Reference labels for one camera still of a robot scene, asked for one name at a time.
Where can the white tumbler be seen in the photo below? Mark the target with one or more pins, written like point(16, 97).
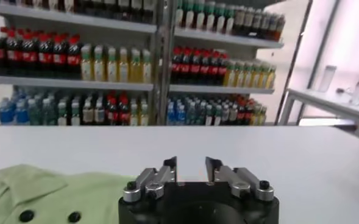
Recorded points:
point(327, 79)

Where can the light green button shirt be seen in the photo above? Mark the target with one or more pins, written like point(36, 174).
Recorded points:
point(60, 198)

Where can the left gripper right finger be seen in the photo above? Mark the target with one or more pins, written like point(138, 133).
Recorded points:
point(240, 182)

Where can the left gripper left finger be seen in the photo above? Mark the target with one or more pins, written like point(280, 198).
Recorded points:
point(154, 182)

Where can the metal drink display shelf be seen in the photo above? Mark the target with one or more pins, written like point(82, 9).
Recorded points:
point(222, 90)
point(75, 86)

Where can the white metal side table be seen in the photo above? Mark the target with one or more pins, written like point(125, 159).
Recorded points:
point(328, 102)

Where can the small dark object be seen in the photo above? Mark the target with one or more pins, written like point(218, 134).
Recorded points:
point(340, 90)

